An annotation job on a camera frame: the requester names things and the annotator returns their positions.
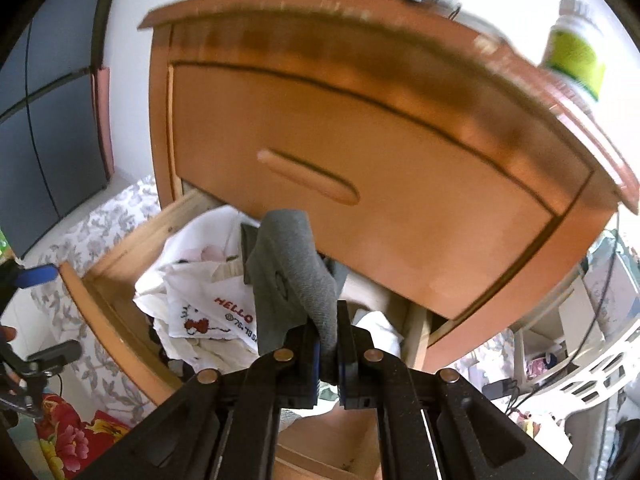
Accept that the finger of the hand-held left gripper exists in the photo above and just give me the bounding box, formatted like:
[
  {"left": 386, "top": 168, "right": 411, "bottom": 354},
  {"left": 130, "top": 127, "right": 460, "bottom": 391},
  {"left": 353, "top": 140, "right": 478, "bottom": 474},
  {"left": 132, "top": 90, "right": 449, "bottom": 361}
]
[
  {"left": 27, "top": 340, "right": 82, "bottom": 368},
  {"left": 15, "top": 265, "right": 59, "bottom": 289}
]

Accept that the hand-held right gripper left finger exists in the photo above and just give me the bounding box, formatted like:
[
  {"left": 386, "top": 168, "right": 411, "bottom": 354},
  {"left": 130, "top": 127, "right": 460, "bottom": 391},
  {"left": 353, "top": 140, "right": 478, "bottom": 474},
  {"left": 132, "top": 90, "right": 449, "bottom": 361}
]
[{"left": 92, "top": 322, "right": 323, "bottom": 480}]

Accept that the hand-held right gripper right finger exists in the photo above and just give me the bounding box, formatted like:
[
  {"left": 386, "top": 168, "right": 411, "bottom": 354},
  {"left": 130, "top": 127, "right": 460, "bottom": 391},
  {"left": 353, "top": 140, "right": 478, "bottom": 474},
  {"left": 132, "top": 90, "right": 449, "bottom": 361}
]
[{"left": 336, "top": 300, "right": 581, "bottom": 480}]

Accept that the wooden drawer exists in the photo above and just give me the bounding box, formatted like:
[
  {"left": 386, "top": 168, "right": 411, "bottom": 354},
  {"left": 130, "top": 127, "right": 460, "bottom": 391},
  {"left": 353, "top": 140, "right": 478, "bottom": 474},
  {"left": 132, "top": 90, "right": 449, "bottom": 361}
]
[
  {"left": 59, "top": 187, "right": 436, "bottom": 480},
  {"left": 167, "top": 62, "right": 596, "bottom": 321}
]

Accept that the grey sock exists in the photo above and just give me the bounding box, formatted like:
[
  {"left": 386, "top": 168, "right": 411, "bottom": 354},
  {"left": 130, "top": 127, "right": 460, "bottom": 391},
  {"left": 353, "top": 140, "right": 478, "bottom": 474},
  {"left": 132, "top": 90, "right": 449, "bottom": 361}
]
[{"left": 241, "top": 208, "right": 346, "bottom": 381}]

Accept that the white cartoon print garment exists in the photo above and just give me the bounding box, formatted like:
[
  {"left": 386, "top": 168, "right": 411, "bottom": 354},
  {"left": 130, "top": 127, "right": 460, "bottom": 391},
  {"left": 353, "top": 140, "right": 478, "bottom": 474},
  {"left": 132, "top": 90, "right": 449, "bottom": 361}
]
[{"left": 134, "top": 208, "right": 271, "bottom": 366}]

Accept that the red floral blanket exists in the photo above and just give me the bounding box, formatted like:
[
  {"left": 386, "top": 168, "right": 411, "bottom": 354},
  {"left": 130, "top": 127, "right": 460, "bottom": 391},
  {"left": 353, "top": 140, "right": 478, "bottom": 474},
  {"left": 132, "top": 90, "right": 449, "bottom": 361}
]
[{"left": 35, "top": 394, "right": 133, "bottom": 480}]

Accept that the grey floral quilt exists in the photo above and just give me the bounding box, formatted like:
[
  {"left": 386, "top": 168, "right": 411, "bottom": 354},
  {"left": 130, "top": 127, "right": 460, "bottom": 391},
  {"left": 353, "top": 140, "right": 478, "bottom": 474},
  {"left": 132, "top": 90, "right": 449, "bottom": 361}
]
[{"left": 17, "top": 175, "right": 166, "bottom": 431}]

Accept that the dark wardrobe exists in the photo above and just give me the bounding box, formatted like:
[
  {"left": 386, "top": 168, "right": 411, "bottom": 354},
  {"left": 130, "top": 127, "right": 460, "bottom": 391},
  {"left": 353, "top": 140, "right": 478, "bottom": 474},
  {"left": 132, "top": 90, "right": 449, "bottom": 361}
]
[{"left": 0, "top": 0, "right": 118, "bottom": 256}]

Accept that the pink panel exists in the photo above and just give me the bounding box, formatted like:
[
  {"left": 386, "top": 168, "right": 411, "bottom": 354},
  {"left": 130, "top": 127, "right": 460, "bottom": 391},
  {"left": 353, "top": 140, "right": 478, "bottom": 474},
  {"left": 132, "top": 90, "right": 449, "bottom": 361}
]
[{"left": 91, "top": 65, "right": 116, "bottom": 181}]

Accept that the wooden nightstand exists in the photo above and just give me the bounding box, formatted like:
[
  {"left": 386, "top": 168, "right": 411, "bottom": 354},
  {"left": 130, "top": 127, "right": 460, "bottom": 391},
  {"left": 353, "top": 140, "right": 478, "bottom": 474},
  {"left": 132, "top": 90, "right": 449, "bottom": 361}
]
[{"left": 137, "top": 0, "right": 640, "bottom": 376}]

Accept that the white lattice rack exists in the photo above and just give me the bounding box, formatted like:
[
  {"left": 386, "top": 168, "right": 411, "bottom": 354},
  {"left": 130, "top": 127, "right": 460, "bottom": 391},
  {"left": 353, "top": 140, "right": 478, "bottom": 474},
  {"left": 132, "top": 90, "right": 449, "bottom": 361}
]
[{"left": 510, "top": 240, "right": 640, "bottom": 411}]

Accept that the green label bottle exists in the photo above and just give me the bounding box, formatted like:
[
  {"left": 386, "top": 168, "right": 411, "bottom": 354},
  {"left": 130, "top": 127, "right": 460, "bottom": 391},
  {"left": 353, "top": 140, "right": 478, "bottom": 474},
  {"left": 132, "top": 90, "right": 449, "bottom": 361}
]
[{"left": 539, "top": 0, "right": 608, "bottom": 103}]

